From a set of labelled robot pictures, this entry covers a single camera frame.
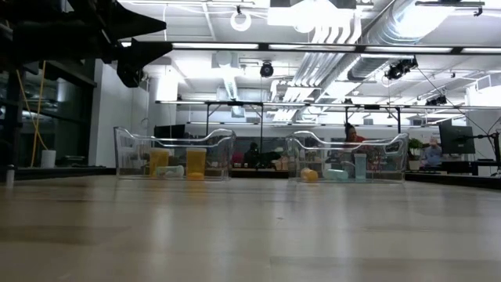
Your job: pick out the black overhead light beam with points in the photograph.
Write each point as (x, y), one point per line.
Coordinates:
(262, 46)

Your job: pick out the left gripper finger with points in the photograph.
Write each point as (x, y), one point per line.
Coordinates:
(129, 21)
(145, 49)

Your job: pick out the black background monitor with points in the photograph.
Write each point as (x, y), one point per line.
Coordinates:
(169, 131)

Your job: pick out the white cup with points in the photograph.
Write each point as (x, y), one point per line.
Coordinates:
(48, 158)

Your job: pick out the teal pill bottle red pills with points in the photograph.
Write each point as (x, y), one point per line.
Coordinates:
(172, 171)

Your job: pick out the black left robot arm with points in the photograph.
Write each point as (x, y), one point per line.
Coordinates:
(27, 35)

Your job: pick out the teal pill bottle white cap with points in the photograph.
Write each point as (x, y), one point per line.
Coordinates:
(336, 174)
(360, 166)

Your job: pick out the silver ventilation duct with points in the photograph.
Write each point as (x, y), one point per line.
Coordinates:
(391, 35)

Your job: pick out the orange pill bottle white cap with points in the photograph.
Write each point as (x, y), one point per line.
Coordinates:
(310, 175)
(158, 160)
(195, 162)

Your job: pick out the small white capped post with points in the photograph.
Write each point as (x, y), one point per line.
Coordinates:
(10, 176)

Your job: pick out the black monitor on arm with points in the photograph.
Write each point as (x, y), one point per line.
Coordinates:
(456, 139)

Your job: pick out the green potted plant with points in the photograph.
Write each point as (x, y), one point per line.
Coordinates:
(415, 145)

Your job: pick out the round black ceiling camera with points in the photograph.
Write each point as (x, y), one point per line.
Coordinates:
(267, 69)

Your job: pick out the clear plastic bin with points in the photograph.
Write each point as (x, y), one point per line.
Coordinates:
(391, 168)
(219, 156)

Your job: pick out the black spotlight cluster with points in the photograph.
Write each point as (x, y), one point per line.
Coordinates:
(436, 100)
(399, 69)

